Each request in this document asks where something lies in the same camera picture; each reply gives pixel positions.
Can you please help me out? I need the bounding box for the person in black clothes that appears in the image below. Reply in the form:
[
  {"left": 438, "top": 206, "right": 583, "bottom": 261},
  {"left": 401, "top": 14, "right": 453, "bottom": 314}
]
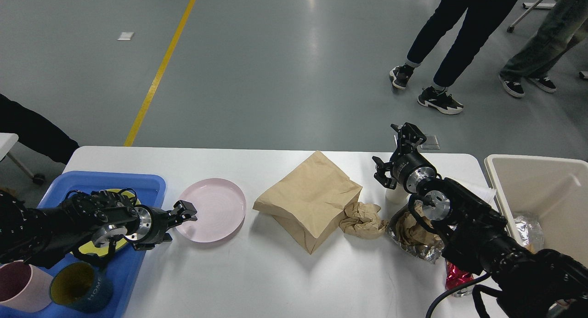
[{"left": 389, "top": 0, "right": 525, "bottom": 115}]

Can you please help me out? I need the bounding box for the white side table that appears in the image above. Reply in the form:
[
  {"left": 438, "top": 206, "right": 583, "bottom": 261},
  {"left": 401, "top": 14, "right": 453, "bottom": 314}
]
[{"left": 0, "top": 132, "right": 46, "bottom": 186}]

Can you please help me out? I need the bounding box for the foil scrap in bin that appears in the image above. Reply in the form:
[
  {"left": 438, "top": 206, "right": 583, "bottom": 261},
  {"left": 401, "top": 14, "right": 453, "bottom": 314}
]
[{"left": 514, "top": 212, "right": 545, "bottom": 253}]

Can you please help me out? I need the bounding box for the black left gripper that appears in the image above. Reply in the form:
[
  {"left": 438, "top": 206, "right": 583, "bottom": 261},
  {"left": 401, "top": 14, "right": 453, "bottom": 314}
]
[{"left": 132, "top": 199, "right": 198, "bottom": 251}]

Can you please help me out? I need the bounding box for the blue plastic tray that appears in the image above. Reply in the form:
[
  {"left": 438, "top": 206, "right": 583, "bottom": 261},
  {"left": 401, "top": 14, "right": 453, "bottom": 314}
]
[{"left": 0, "top": 171, "right": 166, "bottom": 318}]

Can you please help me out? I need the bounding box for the grey-blue mug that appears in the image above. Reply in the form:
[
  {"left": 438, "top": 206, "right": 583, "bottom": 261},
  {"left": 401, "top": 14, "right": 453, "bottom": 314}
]
[{"left": 49, "top": 261, "right": 114, "bottom": 313}]

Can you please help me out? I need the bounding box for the red foil wrapper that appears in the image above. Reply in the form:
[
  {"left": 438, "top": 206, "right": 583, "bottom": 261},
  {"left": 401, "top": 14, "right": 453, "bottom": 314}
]
[{"left": 445, "top": 260, "right": 476, "bottom": 297}]

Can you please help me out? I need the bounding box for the yellow plate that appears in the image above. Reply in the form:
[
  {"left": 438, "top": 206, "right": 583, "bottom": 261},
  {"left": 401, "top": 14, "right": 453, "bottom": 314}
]
[{"left": 78, "top": 188, "right": 141, "bottom": 258}]

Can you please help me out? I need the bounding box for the crumpled brown paper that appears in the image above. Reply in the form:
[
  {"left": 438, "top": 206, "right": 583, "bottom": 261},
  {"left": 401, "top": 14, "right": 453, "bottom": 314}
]
[{"left": 339, "top": 202, "right": 389, "bottom": 240}]

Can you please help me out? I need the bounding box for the person in blue jeans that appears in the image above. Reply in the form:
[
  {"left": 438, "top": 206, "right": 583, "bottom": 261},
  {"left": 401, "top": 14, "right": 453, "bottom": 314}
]
[{"left": 498, "top": 0, "right": 588, "bottom": 98}]

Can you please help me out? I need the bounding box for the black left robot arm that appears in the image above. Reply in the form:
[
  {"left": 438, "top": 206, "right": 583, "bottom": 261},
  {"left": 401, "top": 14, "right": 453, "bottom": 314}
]
[{"left": 0, "top": 188, "right": 198, "bottom": 268}]

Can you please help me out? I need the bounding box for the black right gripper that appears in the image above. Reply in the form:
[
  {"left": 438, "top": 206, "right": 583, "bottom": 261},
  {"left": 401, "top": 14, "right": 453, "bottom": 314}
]
[{"left": 372, "top": 123, "right": 438, "bottom": 194}]

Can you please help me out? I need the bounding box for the brown paper bag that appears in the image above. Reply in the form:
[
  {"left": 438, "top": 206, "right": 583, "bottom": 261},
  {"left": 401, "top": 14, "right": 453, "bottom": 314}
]
[{"left": 253, "top": 151, "right": 362, "bottom": 255}]

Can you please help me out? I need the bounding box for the crumpled foil with paper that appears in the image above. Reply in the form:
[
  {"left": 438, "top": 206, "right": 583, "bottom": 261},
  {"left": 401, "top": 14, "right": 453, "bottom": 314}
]
[{"left": 386, "top": 204, "right": 444, "bottom": 264}]

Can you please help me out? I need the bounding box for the white rolling stand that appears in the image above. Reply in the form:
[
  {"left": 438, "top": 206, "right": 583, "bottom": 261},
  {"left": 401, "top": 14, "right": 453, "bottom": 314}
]
[{"left": 506, "top": 0, "right": 557, "bottom": 33}]

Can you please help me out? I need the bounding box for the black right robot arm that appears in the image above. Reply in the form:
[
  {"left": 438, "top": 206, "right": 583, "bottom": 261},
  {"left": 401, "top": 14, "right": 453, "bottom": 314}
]
[{"left": 373, "top": 123, "right": 588, "bottom": 318}]

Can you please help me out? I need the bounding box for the floor outlet plate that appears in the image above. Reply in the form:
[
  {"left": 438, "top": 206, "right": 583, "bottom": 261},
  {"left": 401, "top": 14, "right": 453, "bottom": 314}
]
[{"left": 420, "top": 135, "right": 441, "bottom": 150}]

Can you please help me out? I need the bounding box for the beige waste bin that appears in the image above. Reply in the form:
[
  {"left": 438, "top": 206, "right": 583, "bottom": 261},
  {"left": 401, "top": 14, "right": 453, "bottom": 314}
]
[{"left": 485, "top": 154, "right": 588, "bottom": 264}]

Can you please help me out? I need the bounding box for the dark seated person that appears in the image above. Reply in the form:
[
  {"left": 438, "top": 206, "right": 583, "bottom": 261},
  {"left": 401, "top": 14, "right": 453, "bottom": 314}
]
[{"left": 0, "top": 94, "right": 80, "bottom": 165}]

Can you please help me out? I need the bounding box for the pink cup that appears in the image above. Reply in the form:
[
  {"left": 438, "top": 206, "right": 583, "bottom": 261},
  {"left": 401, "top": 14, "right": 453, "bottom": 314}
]
[{"left": 0, "top": 261, "right": 53, "bottom": 312}]

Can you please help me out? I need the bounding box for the pink plate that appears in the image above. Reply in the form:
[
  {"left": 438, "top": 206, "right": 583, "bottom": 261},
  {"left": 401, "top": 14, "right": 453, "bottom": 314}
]
[{"left": 175, "top": 178, "right": 247, "bottom": 243}]

